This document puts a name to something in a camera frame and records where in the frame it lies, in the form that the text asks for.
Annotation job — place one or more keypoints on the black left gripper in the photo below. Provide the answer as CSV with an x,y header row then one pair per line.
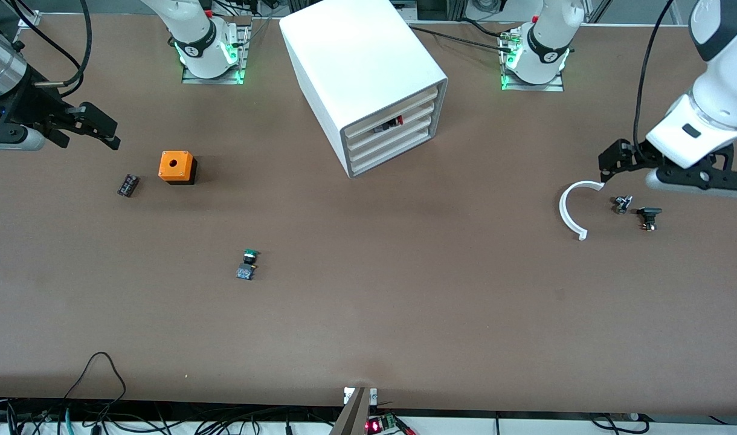
x,y
635,154

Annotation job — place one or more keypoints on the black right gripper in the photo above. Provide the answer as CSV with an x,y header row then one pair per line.
x,y
35,104

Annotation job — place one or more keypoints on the red push button switch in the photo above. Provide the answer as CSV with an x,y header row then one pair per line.
x,y
388,125

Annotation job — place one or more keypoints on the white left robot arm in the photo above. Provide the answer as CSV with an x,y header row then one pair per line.
x,y
719,96

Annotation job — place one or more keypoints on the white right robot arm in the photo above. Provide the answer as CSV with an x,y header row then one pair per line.
x,y
196,30

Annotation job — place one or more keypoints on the small black contact block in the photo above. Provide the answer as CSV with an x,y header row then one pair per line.
x,y
128,185

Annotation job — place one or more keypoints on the white curved plastic arc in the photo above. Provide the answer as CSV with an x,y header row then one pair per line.
x,y
563,211

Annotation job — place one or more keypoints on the circuit board with red LED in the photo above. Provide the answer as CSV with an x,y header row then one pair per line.
x,y
380,424

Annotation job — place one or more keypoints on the small grey knob switch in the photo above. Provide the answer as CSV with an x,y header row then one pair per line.
x,y
622,204

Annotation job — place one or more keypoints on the black selector switch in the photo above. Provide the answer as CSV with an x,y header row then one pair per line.
x,y
649,214

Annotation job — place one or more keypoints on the orange button enclosure box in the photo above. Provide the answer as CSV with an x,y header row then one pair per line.
x,y
175,164

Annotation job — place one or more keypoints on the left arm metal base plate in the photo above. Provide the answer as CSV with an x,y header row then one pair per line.
x,y
534,88

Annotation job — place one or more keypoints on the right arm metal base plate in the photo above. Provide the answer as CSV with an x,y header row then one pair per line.
x,y
214,80

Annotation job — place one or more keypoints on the aluminium frame profile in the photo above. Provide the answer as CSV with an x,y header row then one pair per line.
x,y
23,21

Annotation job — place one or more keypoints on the green push button switch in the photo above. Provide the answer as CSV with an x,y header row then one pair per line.
x,y
247,266

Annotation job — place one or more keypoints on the metal camera bracket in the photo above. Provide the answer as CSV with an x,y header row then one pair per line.
x,y
353,414

